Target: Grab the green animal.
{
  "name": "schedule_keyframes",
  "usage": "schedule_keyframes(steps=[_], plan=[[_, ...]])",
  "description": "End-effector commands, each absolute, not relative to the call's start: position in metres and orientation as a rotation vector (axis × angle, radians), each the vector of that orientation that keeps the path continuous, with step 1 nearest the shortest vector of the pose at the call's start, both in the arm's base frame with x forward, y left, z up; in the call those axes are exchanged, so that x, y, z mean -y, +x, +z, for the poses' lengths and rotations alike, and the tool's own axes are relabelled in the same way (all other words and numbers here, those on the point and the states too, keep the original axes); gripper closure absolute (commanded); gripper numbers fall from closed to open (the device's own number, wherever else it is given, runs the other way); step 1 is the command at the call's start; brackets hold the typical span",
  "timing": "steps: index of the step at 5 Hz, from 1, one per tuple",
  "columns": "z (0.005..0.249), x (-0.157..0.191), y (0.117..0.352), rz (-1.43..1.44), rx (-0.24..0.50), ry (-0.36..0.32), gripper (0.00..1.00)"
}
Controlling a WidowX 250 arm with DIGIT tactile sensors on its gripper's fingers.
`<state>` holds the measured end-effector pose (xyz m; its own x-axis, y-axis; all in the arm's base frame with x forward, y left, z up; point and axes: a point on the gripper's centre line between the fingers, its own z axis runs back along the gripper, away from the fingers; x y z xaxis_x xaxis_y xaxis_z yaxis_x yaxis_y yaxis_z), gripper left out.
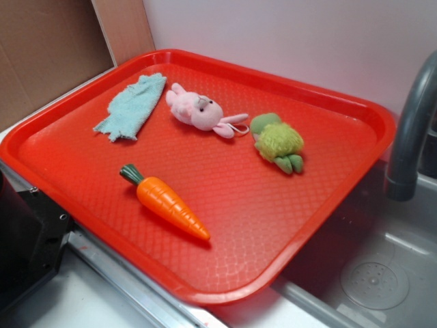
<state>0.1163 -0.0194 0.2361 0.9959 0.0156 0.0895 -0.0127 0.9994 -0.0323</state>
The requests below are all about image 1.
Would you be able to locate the pink plush bunny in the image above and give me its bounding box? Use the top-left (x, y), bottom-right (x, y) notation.
top-left (165, 83), bottom-right (250, 139)

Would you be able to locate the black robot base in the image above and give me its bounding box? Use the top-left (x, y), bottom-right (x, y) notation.
top-left (1, 174), bottom-right (72, 314)

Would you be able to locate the orange plastic carrot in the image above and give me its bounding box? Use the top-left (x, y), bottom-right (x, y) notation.
top-left (119, 164), bottom-right (210, 241)

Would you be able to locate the grey toy faucet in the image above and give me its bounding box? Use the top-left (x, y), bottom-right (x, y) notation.
top-left (384, 52), bottom-right (436, 202)

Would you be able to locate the light blue cloth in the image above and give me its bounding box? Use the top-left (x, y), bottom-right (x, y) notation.
top-left (94, 73), bottom-right (167, 142)

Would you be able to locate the red plastic tray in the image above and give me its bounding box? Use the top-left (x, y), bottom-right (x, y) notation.
top-left (1, 50), bottom-right (395, 305)

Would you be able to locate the green plush animal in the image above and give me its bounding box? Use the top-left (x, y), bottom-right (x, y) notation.
top-left (250, 113), bottom-right (305, 174)

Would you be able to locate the grey toy sink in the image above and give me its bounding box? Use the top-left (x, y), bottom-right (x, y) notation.
top-left (211, 166), bottom-right (436, 327)

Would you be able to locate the brown cardboard panel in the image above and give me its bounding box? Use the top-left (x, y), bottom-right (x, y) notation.
top-left (1, 1), bottom-right (155, 130)

